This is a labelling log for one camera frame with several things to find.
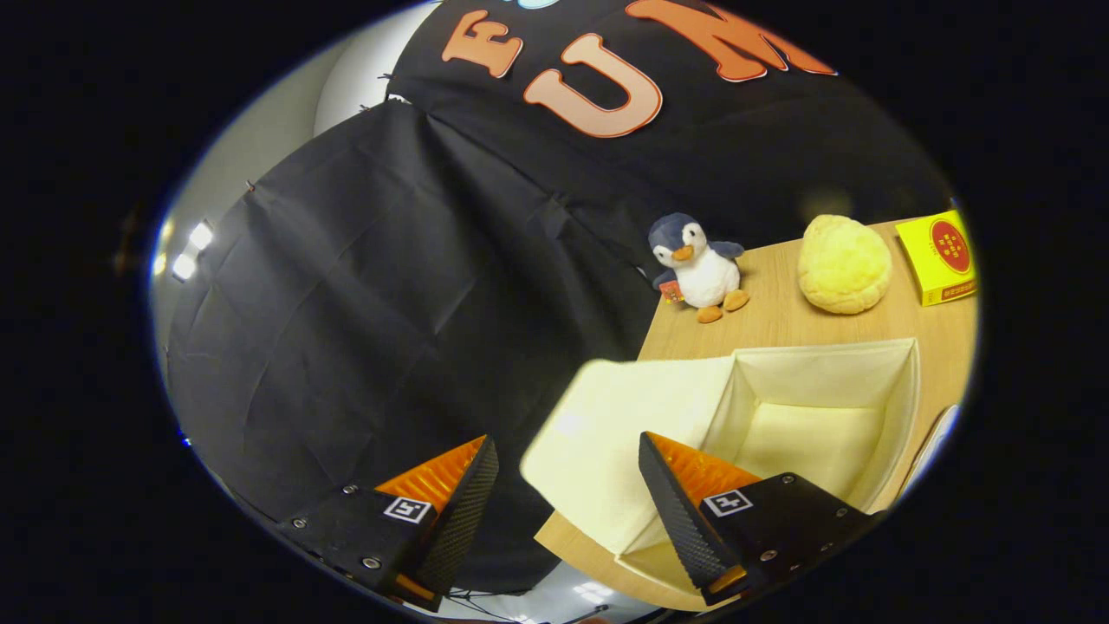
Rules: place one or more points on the penguin plush toy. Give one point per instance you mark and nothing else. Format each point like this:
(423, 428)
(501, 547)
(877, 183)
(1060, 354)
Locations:
(706, 273)

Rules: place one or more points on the black backdrop cloth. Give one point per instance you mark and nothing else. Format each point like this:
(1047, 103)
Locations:
(390, 303)

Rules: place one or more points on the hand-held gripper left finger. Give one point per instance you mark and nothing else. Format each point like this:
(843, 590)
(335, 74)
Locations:
(463, 511)

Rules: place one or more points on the yellow book with red circle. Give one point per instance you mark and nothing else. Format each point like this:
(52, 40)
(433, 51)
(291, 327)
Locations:
(940, 256)

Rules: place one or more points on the yellow round plush bun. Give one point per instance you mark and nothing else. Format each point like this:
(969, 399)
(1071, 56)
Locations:
(845, 264)

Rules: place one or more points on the cream fabric storage box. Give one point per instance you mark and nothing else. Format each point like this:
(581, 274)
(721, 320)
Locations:
(814, 433)

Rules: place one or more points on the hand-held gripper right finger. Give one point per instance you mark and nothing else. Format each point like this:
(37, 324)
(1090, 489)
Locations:
(680, 520)

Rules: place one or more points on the ceiling light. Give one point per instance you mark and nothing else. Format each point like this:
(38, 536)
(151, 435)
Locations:
(201, 236)
(184, 266)

